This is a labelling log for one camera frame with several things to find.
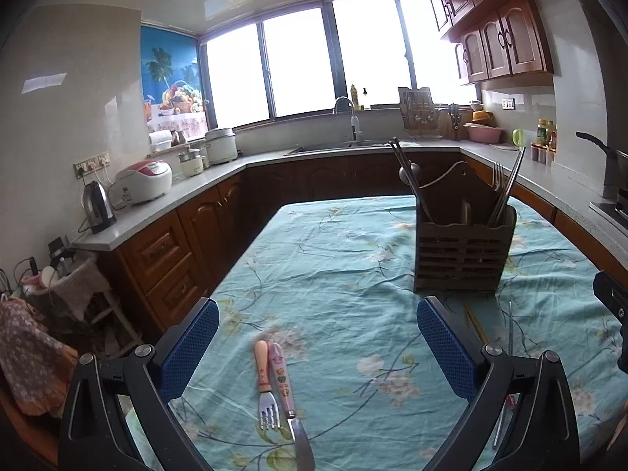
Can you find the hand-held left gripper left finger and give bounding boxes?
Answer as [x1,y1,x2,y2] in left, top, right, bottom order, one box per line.
[58,297,221,471]

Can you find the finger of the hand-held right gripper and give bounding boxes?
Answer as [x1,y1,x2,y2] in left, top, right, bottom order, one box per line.
[593,271,628,325]

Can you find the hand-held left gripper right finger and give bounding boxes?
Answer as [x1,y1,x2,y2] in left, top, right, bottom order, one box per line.
[416,296,582,471]

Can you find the brown slatted utensil holder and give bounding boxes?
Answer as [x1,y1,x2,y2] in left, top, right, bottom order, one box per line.
[413,159,517,295]

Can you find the wooden chopstick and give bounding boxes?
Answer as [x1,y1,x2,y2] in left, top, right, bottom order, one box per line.
[462,303,486,345]
[467,304,489,345]

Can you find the white floor rack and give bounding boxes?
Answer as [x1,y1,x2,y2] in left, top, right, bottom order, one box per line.
[91,287,144,356]

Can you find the gas stove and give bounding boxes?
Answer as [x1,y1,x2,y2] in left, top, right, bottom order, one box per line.
[589,200,628,231]

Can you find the white cloth-lined basket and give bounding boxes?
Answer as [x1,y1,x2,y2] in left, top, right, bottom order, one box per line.
[42,250,111,322]

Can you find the teal floral tablecloth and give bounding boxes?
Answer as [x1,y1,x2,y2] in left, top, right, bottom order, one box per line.
[125,195,628,471]

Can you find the spice jar rack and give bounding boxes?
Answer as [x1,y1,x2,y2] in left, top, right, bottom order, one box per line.
[531,143,558,165]

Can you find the floral brown cloth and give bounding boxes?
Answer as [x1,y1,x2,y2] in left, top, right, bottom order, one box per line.
[0,299,79,418]

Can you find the steel electric kettle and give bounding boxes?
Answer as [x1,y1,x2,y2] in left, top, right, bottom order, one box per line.
[81,181,117,235]

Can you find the white and red rice cooker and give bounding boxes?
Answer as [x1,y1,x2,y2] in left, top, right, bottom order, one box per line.
[109,159,173,205]

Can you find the small white cooking pot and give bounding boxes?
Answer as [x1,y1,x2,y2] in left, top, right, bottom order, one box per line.
[177,148,207,178]

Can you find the white electric cooker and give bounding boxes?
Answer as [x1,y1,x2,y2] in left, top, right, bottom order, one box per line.
[203,128,239,165]

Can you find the pink plastic basin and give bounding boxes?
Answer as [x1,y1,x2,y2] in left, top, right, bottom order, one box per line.
[464,122,505,144]

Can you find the steel kitchen sink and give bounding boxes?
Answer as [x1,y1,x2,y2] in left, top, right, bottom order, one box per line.
[285,140,393,156]

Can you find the countertop utensil rack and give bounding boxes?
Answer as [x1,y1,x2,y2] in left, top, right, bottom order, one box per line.
[398,87,440,133]

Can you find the chrome kitchen faucet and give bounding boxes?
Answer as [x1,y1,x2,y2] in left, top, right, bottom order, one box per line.
[334,97,363,144]

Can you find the kitchen window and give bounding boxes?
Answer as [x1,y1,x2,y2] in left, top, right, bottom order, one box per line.
[199,0,476,131]

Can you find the orange-handled small fork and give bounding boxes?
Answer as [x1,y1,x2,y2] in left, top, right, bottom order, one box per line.
[254,340,283,430]

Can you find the pink-handled small knife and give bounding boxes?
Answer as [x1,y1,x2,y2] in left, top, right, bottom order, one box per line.
[270,342,316,471]

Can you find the black-handled wok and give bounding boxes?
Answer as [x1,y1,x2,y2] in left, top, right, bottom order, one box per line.
[576,131,628,198]

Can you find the wall power socket strip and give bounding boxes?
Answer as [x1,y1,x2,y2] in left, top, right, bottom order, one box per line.
[73,153,110,176]

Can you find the fruit and palm wall poster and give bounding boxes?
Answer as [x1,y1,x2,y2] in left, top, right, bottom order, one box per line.
[141,24,204,133]

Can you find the wooden wall cabinets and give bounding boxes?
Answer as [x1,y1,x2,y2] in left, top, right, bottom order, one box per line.
[419,0,555,84]

